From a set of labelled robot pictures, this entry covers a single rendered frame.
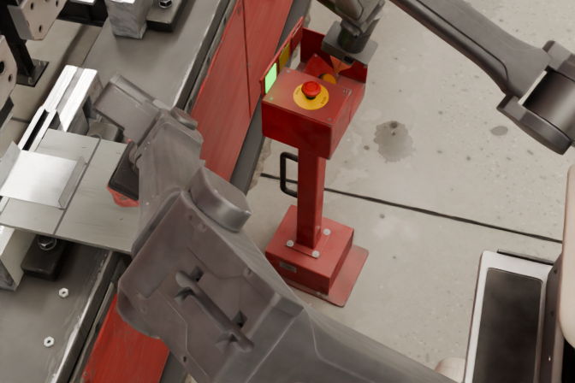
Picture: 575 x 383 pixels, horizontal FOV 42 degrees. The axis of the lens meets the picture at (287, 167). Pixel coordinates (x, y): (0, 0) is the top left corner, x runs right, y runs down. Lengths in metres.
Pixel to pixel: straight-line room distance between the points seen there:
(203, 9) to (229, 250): 1.14
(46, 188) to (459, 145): 1.60
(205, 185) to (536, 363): 0.60
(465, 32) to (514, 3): 2.08
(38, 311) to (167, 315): 0.75
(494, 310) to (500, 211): 1.37
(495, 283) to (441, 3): 0.38
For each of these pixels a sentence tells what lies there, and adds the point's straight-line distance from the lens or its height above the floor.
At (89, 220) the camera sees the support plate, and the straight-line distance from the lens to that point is 1.14.
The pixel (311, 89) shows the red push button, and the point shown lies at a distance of 1.51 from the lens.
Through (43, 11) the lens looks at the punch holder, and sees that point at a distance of 1.13.
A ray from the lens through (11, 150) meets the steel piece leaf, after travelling 1.23.
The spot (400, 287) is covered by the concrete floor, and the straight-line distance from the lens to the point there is 2.19.
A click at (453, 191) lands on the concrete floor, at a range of 2.38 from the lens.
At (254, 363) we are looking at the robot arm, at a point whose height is 1.50.
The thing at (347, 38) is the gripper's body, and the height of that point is 0.90.
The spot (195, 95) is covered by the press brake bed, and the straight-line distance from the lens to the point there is 1.53.
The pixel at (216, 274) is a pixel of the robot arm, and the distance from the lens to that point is 0.47.
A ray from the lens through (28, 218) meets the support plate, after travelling 1.16.
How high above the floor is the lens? 1.94
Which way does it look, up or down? 55 degrees down
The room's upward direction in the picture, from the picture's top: straight up
